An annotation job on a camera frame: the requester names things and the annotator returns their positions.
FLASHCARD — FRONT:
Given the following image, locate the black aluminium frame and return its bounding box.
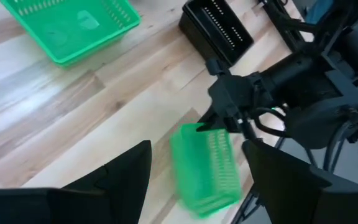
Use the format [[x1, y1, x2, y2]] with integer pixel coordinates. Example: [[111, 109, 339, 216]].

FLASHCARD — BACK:
[[230, 185, 262, 224]]

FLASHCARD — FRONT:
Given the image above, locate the black plastic basket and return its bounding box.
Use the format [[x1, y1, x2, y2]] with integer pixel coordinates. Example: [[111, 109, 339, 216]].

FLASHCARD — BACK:
[[178, 0, 255, 67]]

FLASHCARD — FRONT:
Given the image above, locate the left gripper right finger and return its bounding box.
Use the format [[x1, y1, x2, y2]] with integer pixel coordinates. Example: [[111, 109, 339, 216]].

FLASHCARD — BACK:
[[242, 138, 358, 224]]

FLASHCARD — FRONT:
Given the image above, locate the green plastic basket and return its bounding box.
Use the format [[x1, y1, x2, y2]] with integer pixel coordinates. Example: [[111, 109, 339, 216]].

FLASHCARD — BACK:
[[0, 0, 142, 68], [170, 122, 242, 219]]

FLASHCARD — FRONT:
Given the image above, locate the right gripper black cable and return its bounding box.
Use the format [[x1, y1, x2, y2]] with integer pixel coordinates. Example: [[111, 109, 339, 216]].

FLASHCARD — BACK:
[[249, 106, 292, 139]]

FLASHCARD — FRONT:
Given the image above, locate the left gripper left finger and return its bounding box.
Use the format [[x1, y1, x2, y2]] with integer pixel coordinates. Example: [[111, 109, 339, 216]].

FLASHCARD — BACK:
[[0, 139, 153, 224]]

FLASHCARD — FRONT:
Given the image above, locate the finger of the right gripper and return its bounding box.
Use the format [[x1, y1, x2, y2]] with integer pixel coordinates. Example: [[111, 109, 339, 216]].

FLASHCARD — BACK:
[[196, 106, 230, 133]]

